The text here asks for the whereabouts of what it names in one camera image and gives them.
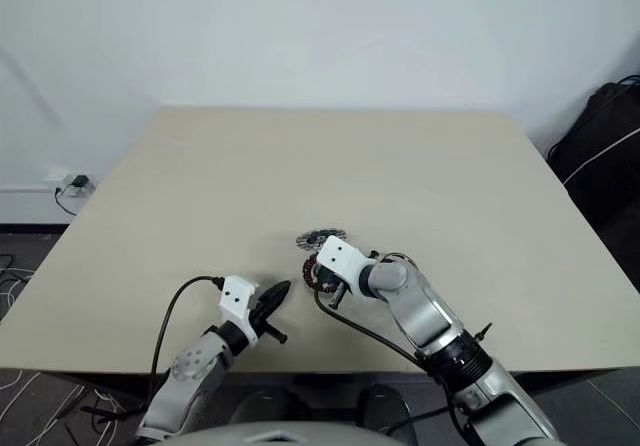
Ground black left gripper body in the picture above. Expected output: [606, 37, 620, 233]
[248, 293, 289, 345]

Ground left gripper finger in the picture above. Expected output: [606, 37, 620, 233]
[259, 280, 292, 308]
[267, 282, 293, 316]

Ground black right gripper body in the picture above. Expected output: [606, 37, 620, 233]
[317, 265, 354, 311]

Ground motor housing with copper windings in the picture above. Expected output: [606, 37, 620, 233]
[300, 253, 326, 293]

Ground dark rounded shape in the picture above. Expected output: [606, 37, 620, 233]
[229, 385, 314, 425]
[357, 383, 419, 425]

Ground silver robot torso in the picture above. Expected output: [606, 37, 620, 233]
[177, 418, 481, 446]

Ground black bag with white stripe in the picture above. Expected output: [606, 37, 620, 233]
[546, 74, 640, 267]

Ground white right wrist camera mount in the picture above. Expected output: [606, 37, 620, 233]
[315, 235, 377, 298]

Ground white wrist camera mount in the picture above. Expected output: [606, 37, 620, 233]
[219, 275, 262, 350]
[315, 235, 377, 298]

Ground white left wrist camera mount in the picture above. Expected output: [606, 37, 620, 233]
[219, 275, 262, 350]

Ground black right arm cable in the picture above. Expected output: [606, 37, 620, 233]
[313, 250, 437, 367]

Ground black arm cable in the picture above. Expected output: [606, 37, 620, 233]
[313, 250, 437, 367]
[149, 275, 226, 382]

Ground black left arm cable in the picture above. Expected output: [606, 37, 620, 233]
[149, 275, 226, 382]

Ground white wall socket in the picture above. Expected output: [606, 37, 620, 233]
[44, 171, 97, 200]

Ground black adapter cable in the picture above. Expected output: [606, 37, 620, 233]
[53, 184, 81, 217]

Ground white floor cables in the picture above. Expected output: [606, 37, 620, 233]
[0, 253, 132, 446]

